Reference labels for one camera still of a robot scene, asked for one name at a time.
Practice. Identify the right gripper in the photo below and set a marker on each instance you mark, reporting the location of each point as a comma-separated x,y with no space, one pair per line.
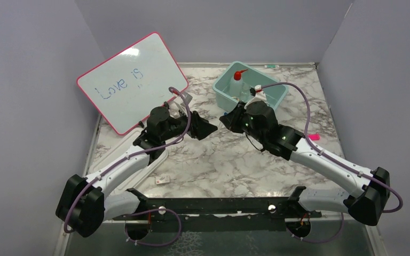
231,119

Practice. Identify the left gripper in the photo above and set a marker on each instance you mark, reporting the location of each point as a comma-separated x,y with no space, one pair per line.
199,127

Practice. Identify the small clear glass beaker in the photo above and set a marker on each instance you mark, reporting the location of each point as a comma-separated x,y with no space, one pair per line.
245,94

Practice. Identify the white wash bottle red cap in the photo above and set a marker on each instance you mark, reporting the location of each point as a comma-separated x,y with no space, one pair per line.
236,84

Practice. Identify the white plastic lid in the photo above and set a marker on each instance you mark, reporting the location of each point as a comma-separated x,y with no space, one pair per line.
120,155

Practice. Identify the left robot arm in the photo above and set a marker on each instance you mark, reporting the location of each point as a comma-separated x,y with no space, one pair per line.
86,201

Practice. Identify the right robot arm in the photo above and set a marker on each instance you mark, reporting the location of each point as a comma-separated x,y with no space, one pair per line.
363,193

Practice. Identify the teal plastic bin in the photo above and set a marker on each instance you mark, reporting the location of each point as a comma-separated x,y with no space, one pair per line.
252,77

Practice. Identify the small white card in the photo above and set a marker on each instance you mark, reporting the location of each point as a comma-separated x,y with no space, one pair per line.
162,179

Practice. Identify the pink plastic clip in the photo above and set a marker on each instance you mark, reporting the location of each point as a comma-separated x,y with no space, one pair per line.
314,137

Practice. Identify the pink framed whiteboard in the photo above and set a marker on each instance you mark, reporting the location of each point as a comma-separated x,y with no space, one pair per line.
127,86

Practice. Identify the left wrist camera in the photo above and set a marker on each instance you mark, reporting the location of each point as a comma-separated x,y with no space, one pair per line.
179,104

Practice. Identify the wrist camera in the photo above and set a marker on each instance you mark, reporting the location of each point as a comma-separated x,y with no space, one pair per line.
179,104
257,94

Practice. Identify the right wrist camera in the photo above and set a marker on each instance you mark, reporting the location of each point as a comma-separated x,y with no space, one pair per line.
257,94

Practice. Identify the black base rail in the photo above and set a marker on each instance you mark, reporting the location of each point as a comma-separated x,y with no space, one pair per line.
168,215

